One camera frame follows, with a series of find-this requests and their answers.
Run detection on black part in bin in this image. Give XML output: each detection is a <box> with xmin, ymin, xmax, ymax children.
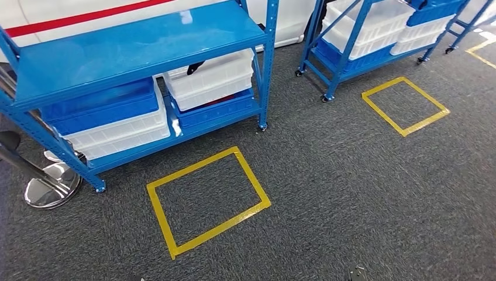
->
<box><xmin>187</xmin><ymin>60</ymin><xmax>206</xmax><ymax>76</ymax></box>

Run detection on blue wheeled shelf rack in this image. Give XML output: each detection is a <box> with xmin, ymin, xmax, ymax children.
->
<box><xmin>295</xmin><ymin>0</ymin><xmax>496</xmax><ymax>104</ymax></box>

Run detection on blue steel shelf rack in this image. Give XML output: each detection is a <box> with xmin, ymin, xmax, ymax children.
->
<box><xmin>0</xmin><ymin>0</ymin><xmax>281</xmax><ymax>194</ymax></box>

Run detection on blue plastic bin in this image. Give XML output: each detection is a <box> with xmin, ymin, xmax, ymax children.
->
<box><xmin>407</xmin><ymin>0</ymin><xmax>466</xmax><ymax>27</ymax></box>
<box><xmin>168</xmin><ymin>88</ymin><xmax>257</xmax><ymax>129</ymax></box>
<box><xmin>314</xmin><ymin>39</ymin><xmax>397</xmax><ymax>74</ymax></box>
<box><xmin>40</xmin><ymin>77</ymin><xmax>160</xmax><ymax>136</ymax></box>

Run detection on red flat item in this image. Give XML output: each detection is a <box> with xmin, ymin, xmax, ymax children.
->
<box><xmin>205</xmin><ymin>95</ymin><xmax>236</xmax><ymax>106</ymax></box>

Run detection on white plastic bin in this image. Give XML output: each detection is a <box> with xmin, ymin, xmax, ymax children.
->
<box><xmin>61</xmin><ymin>81</ymin><xmax>171</xmax><ymax>161</ymax></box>
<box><xmin>389</xmin><ymin>15</ymin><xmax>457</xmax><ymax>56</ymax></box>
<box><xmin>321</xmin><ymin>0</ymin><xmax>416</xmax><ymax>61</ymax></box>
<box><xmin>163</xmin><ymin>48</ymin><xmax>256</xmax><ymax>112</ymax></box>

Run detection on yellow floor tape square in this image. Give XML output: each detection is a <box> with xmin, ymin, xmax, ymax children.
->
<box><xmin>361</xmin><ymin>76</ymin><xmax>451</xmax><ymax>138</ymax></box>
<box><xmin>146</xmin><ymin>146</ymin><xmax>273</xmax><ymax>261</ymax></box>
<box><xmin>464</xmin><ymin>36</ymin><xmax>496</xmax><ymax>71</ymax></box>

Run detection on white car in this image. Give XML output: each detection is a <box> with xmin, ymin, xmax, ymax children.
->
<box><xmin>0</xmin><ymin>0</ymin><xmax>316</xmax><ymax>63</ymax></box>

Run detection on black car tyre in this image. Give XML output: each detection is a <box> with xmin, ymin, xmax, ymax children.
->
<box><xmin>304</xmin><ymin>0</ymin><xmax>324</xmax><ymax>40</ymax></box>

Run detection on red barrier belt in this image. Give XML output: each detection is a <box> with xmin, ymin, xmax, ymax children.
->
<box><xmin>5</xmin><ymin>0</ymin><xmax>175</xmax><ymax>39</ymax></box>

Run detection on chrome stanchion post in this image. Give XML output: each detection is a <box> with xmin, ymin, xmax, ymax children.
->
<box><xmin>43</xmin><ymin>150</ymin><xmax>84</xmax><ymax>164</ymax></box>
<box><xmin>0</xmin><ymin>129</ymin><xmax>83</xmax><ymax>210</ymax></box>

